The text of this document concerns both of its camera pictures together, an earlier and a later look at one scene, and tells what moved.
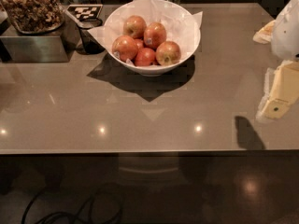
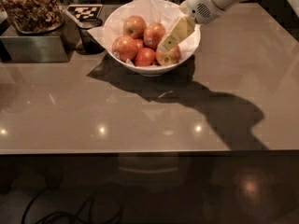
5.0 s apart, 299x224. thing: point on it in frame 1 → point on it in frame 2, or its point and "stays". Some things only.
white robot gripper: x=286 y=36 → x=199 y=7
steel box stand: x=54 y=46 stays
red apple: x=167 y=52 stays
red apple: x=154 y=34 stays
